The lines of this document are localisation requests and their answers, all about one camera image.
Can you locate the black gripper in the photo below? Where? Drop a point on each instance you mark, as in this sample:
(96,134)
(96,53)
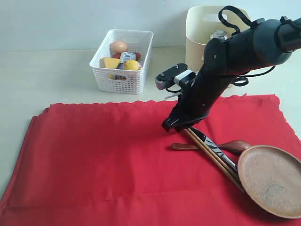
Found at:
(197,100)

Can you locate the wooden chopstick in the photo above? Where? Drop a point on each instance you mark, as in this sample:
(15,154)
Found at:
(211,157)
(216,157)

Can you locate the silver table knife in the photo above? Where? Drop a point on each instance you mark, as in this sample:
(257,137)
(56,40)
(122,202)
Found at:
(215,149)

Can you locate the yellow lemon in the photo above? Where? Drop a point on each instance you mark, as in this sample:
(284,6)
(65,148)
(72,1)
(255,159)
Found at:
(132,65)

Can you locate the blue white milk carton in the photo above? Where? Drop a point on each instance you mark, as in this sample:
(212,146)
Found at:
(125,56)

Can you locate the red sausage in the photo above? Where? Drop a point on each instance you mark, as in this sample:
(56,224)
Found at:
(138,55)

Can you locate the yellow cheese wedge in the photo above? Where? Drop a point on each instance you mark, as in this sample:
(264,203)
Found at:
(109,62)

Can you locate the stainless steel cup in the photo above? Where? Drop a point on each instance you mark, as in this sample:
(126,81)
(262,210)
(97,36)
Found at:
(220,34)

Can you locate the brown egg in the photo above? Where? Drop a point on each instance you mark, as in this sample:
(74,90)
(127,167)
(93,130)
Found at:
(118,47)

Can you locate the brown wooden plate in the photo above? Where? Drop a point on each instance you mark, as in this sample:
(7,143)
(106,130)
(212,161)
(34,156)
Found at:
(272,178)

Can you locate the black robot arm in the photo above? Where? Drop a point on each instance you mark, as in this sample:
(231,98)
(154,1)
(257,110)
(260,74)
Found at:
(269,43)

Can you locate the dark wooden spoon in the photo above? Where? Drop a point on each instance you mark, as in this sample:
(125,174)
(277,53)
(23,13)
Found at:
(236,146)

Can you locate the red table cloth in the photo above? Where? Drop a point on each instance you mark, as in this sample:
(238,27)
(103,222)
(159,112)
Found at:
(112,165)

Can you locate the white perforated plastic basket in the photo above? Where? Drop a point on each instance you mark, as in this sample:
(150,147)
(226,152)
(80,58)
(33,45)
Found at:
(137,41)

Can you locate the cream plastic bin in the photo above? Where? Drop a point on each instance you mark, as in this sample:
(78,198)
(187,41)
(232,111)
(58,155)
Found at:
(201,21)

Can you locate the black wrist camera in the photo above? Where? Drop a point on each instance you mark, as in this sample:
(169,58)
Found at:
(178,74)

